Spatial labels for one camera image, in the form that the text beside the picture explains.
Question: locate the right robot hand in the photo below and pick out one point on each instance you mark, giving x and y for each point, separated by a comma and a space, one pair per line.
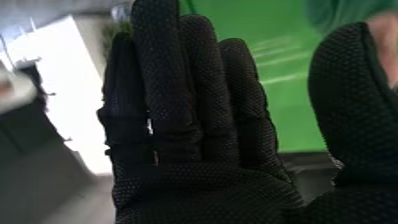
197, 160

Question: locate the person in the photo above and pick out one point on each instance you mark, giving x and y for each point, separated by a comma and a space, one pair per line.
383, 40

